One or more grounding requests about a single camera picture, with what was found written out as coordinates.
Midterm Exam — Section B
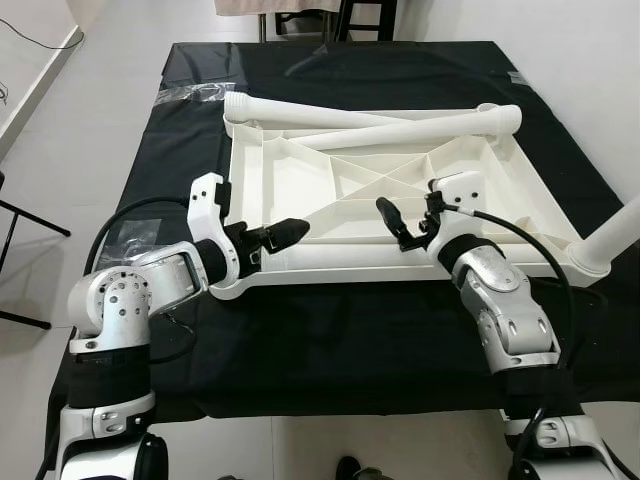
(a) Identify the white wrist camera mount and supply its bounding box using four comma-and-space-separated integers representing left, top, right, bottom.
187, 172, 243, 293
428, 171, 492, 269

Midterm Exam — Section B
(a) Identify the black tablecloth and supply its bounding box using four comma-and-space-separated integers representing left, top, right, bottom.
40, 40, 640, 471

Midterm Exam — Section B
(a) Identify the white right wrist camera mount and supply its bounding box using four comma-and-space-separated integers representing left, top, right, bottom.
428, 171, 492, 269

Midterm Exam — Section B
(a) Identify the beige tablecloth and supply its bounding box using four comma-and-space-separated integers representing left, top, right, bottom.
215, 0, 341, 16

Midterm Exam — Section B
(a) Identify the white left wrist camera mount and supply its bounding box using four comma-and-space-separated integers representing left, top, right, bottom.
187, 172, 243, 293

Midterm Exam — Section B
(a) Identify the clear tape cross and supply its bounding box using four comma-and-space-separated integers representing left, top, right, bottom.
100, 215, 151, 263

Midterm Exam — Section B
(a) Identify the wall power cable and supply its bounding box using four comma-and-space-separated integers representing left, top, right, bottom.
0, 15, 86, 106

